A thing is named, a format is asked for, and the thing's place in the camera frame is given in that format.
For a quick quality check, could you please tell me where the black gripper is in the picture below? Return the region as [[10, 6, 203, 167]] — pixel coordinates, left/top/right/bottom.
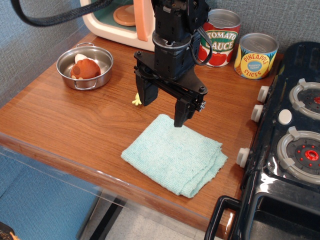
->
[[134, 32, 208, 128]]

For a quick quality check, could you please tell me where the brown toy mushroom potato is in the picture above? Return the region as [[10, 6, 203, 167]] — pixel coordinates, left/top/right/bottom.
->
[[70, 53, 101, 80]]

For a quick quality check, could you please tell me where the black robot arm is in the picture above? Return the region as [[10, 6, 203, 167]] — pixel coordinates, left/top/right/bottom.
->
[[134, 0, 212, 127]]

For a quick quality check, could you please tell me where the stainless steel pot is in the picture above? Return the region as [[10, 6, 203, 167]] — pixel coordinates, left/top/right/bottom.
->
[[56, 42, 114, 91]]

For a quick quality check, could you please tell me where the light blue folded cloth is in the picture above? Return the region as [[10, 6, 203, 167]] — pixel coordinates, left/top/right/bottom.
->
[[121, 114, 228, 199]]

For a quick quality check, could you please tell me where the toy microwave teal and cream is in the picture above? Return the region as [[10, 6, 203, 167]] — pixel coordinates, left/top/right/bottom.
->
[[83, 0, 155, 52]]

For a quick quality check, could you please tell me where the tomato sauce can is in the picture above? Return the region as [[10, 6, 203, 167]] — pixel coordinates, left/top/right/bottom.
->
[[198, 8, 242, 67]]

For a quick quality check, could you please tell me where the pineapple slices can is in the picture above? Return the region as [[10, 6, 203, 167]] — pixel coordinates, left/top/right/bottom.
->
[[234, 32, 279, 80]]

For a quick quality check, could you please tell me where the black toy stove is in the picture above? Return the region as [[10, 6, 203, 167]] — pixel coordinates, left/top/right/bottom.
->
[[205, 41, 320, 240]]

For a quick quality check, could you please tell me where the orange object at corner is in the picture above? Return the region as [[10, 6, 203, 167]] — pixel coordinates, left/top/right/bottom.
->
[[0, 222, 20, 240]]

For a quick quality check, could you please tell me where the spoon with green handle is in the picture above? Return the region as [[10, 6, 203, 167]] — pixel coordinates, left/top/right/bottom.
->
[[131, 92, 142, 106]]

